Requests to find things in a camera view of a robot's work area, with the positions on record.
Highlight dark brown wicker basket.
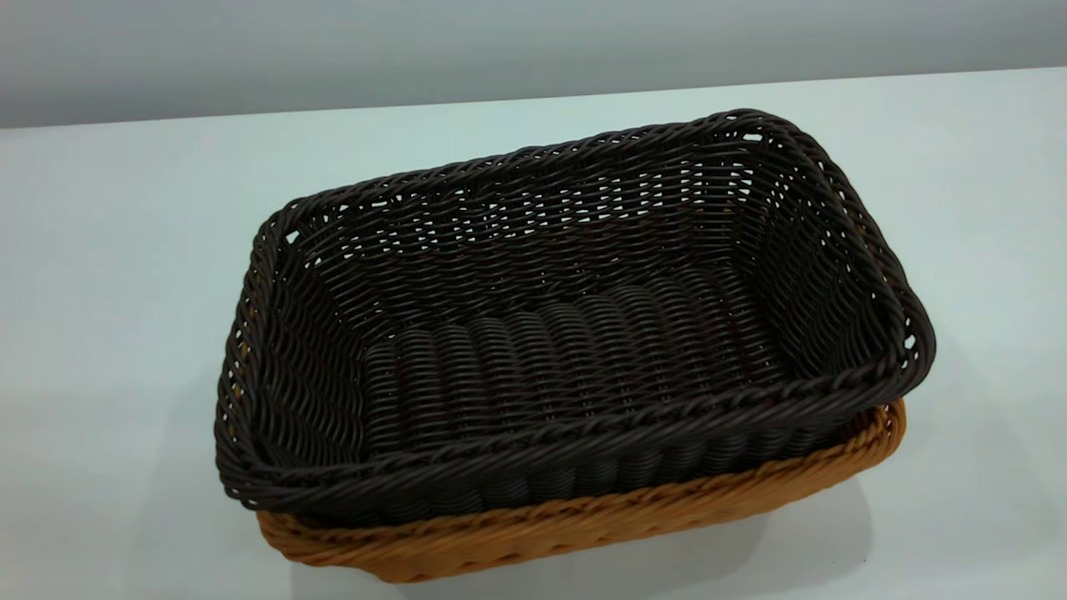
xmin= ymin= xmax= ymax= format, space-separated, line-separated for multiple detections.
xmin=213 ymin=108 xmax=937 ymax=528

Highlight light brown wicker basket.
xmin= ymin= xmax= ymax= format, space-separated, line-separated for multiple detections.
xmin=254 ymin=398 xmax=907 ymax=584

